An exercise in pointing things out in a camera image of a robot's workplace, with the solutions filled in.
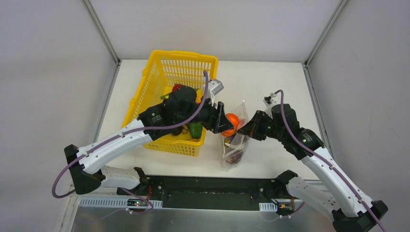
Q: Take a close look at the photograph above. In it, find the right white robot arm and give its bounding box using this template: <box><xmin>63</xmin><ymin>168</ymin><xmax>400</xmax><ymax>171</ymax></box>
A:
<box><xmin>239</xmin><ymin>104</ymin><xmax>388</xmax><ymax>232</ymax></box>

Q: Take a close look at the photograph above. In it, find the orange pumpkin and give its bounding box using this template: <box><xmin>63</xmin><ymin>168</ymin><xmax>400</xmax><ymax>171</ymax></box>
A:
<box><xmin>221</xmin><ymin>113</ymin><xmax>240</xmax><ymax>137</ymax></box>

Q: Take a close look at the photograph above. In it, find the dark maroon fruit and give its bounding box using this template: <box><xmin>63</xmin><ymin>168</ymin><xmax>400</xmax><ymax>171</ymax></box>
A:
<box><xmin>226</xmin><ymin>150</ymin><xmax>244</xmax><ymax>165</ymax></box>

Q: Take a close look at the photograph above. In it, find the green bell pepper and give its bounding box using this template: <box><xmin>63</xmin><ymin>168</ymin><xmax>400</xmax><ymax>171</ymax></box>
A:
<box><xmin>188</xmin><ymin>122</ymin><xmax>203</xmax><ymax>139</ymax></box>

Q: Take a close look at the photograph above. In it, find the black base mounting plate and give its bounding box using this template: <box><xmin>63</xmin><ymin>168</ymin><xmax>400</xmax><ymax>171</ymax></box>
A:
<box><xmin>131</xmin><ymin>175</ymin><xmax>292</xmax><ymax>211</ymax></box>

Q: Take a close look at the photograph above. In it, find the pink peach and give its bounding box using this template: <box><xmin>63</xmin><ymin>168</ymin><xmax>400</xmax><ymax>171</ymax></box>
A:
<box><xmin>238</xmin><ymin>119</ymin><xmax>246</xmax><ymax>128</ymax></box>

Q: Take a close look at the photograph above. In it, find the yellow plastic basket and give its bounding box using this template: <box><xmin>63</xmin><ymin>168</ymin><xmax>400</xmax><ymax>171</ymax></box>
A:
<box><xmin>122</xmin><ymin>50</ymin><xmax>219</xmax><ymax>157</ymax></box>

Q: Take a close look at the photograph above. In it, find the red tomato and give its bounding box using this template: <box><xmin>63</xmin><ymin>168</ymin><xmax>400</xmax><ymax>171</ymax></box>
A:
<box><xmin>172</xmin><ymin>84</ymin><xmax>184</xmax><ymax>92</ymax></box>

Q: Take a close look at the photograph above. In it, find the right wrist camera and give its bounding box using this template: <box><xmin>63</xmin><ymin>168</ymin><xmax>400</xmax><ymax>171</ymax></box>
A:
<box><xmin>263</xmin><ymin>93</ymin><xmax>277</xmax><ymax>114</ymax></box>

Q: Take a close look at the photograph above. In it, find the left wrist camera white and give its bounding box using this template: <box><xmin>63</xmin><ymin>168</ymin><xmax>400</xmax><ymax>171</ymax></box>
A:
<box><xmin>203</xmin><ymin>79</ymin><xmax>224</xmax><ymax>106</ymax></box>

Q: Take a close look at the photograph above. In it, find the clear zip top bag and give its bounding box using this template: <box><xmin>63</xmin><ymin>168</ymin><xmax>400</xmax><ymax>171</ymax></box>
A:
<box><xmin>218</xmin><ymin>101</ymin><xmax>249</xmax><ymax>171</ymax></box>

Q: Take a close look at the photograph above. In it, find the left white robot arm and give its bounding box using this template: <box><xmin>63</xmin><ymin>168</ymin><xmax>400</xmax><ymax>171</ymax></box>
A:
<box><xmin>64</xmin><ymin>81</ymin><xmax>234</xmax><ymax>196</ymax></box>

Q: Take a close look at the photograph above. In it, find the orange yellow fruit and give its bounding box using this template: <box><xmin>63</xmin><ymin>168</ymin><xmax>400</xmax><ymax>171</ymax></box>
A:
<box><xmin>195</xmin><ymin>89</ymin><xmax>204</xmax><ymax>104</ymax></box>

